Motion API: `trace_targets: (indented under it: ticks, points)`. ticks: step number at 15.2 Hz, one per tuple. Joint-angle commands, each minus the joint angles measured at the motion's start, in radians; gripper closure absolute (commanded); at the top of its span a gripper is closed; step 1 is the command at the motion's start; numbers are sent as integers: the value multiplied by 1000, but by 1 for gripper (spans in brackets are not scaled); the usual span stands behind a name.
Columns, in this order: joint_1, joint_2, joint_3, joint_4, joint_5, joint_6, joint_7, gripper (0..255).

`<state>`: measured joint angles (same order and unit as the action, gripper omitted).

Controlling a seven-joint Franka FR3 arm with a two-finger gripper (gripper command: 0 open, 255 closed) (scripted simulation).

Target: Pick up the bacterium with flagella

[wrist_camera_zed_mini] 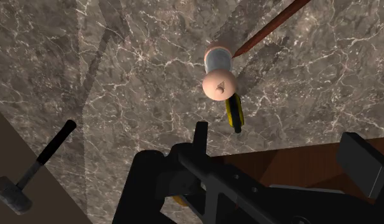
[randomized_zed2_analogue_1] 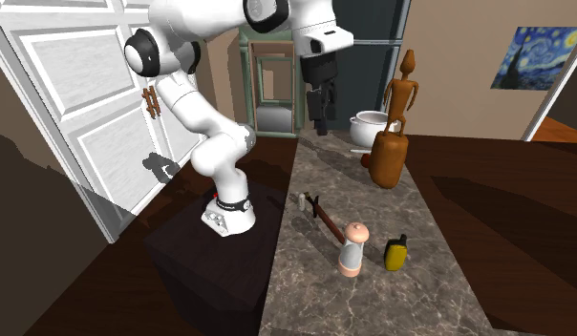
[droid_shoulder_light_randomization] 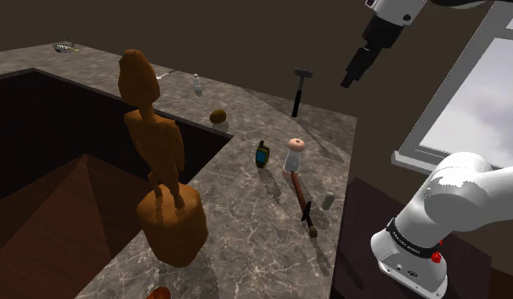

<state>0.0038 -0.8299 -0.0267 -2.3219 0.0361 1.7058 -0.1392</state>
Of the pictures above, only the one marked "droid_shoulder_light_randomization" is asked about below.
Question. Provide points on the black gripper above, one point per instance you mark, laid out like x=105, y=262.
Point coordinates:
x=374, y=39

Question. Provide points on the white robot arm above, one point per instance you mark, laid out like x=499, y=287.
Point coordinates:
x=455, y=194

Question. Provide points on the black hammer with grey head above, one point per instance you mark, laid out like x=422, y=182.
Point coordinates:
x=298, y=93

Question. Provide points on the grey framed window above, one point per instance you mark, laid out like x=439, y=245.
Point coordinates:
x=480, y=107

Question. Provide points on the black blue yellow handheld device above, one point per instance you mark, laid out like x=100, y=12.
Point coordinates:
x=262, y=155

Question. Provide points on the small grey cylinder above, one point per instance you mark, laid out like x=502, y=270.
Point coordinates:
x=328, y=201

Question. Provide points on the brown sheathed sword black guard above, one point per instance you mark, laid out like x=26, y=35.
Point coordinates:
x=301, y=196

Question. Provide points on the brown round fruit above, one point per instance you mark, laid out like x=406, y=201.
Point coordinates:
x=217, y=116

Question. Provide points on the small clear bottle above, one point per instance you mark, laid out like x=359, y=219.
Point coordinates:
x=197, y=83

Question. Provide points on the dark robot stand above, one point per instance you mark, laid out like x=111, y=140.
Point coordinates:
x=405, y=248

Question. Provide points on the thin silver knife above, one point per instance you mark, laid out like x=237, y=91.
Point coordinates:
x=165, y=74

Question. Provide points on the brown wooden figure statue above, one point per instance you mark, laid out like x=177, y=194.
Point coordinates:
x=161, y=165

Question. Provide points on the orange brown round object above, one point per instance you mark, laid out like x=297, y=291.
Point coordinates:
x=159, y=293

